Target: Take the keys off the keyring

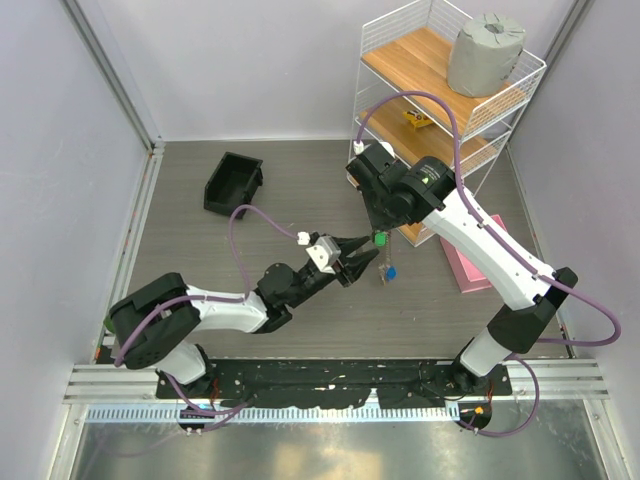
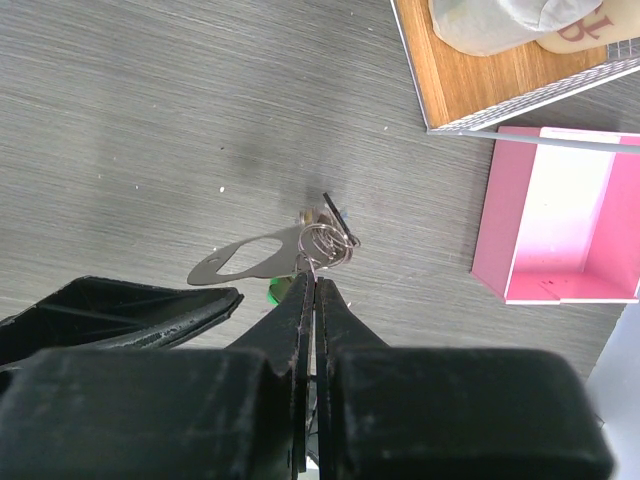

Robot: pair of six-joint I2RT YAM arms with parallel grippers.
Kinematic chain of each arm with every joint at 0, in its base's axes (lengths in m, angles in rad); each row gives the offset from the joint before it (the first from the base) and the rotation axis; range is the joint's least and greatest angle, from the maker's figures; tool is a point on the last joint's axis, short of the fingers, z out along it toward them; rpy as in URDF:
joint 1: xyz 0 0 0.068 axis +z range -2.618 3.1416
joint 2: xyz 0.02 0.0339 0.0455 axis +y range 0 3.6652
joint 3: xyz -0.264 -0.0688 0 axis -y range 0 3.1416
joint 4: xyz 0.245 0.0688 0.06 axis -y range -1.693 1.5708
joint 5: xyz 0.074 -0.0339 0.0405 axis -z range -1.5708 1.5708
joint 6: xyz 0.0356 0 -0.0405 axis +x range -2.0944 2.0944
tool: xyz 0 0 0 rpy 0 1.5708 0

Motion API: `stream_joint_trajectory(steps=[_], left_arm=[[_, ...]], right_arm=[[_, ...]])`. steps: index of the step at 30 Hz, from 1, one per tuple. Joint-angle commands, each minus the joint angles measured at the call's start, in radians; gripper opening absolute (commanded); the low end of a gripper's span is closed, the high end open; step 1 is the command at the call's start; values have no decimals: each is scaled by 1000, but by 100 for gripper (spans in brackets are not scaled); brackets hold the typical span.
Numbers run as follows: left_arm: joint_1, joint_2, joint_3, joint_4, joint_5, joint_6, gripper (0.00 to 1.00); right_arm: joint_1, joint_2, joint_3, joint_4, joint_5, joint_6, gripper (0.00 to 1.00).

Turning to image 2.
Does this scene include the black key tag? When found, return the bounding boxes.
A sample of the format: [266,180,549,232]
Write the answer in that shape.
[323,192,361,248]

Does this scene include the white wire wooden shelf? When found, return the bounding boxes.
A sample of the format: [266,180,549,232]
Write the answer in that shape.
[391,1,639,135]

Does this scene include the green key tag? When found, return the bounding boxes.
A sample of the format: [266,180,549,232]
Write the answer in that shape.
[267,276,294,305]

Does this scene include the beige cup with print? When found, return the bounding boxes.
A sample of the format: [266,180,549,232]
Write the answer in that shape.
[536,0,640,54]

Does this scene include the pink plastic tray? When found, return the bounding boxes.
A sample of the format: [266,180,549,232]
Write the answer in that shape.
[471,126,639,305]

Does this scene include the white toilet paper roll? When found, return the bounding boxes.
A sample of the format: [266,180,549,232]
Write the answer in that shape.
[428,0,601,56]

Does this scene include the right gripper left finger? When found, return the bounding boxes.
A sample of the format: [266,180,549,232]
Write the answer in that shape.
[1,274,316,479]

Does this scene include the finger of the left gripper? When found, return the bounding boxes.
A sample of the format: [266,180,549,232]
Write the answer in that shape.
[1,277,244,370]

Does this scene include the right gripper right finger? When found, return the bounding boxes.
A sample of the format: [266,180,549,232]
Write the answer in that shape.
[315,279,614,479]

